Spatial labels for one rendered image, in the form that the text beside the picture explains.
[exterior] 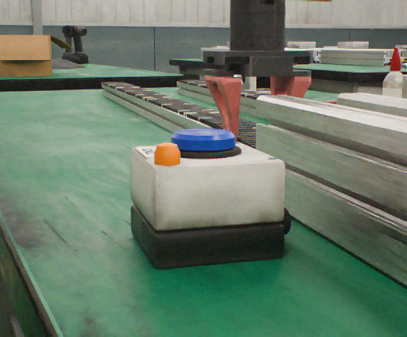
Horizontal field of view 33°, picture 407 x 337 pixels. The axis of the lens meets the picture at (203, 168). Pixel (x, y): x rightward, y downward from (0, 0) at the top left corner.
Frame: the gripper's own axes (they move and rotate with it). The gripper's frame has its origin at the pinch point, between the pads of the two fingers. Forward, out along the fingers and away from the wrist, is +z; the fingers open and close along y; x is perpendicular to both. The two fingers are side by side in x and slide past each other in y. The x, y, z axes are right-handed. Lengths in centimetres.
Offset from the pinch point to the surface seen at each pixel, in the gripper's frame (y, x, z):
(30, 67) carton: -18, 196, -1
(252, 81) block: 27, 78, -1
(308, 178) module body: -4.4, -23.4, -0.3
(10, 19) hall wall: -23, 1083, -46
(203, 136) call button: -14.0, -29.2, -4.5
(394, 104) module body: 1.8, -24.1, -5.5
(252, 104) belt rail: 15.8, 45.6, 0.7
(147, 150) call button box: -16.8, -26.2, -3.3
